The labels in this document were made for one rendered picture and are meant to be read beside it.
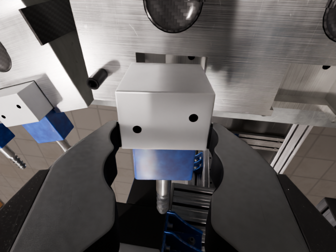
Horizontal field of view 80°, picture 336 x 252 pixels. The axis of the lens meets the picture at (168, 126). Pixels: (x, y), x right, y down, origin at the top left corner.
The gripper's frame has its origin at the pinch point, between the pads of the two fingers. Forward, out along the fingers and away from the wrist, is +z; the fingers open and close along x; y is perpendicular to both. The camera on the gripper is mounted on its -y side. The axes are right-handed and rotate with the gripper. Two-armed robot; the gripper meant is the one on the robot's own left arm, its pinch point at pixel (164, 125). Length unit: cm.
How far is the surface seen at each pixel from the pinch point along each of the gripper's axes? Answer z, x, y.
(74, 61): 12.6, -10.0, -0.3
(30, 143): 126, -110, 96
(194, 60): 7.7, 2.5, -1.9
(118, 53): 5.7, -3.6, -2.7
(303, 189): 97, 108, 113
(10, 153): 14.3, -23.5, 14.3
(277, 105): 5.9, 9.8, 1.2
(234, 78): 4.6, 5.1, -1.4
